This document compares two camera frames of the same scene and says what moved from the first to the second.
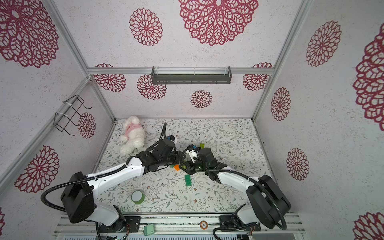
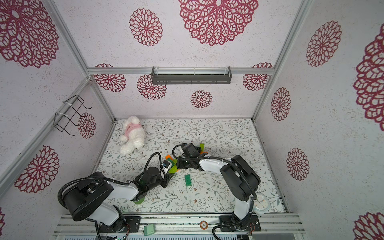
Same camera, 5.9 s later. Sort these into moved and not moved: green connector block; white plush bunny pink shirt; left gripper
Moved: left gripper
Not moved: white plush bunny pink shirt; green connector block
